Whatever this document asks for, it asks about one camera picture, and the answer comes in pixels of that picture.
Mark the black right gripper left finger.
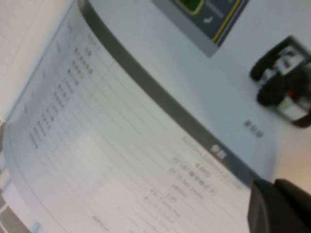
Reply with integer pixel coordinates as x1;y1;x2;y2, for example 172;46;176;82
246;179;293;233

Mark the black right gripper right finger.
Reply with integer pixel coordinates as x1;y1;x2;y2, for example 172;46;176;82
274;178;311;233

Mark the white product catalogue book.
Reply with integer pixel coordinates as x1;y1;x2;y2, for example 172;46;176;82
0;0;311;233

